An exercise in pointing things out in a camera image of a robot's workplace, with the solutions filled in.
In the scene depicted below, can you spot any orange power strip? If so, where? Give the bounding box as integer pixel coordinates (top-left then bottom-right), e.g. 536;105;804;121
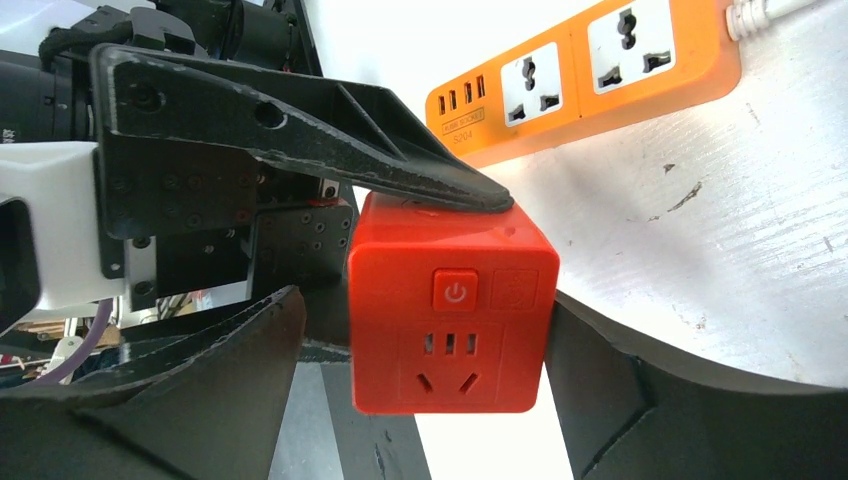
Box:
425;1;741;167

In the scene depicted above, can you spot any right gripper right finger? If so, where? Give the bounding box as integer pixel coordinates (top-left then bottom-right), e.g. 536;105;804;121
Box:
545;293;847;479

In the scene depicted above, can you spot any red cube plug adapter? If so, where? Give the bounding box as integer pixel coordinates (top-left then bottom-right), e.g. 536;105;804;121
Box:
347;192;560;415

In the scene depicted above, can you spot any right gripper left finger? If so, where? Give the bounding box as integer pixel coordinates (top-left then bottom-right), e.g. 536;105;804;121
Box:
1;286;306;479

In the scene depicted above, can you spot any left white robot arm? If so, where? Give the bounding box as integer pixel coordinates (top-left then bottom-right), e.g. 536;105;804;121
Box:
1;1;514;412

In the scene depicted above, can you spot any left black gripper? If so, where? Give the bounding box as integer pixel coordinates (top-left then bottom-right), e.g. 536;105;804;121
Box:
89;44;513;311

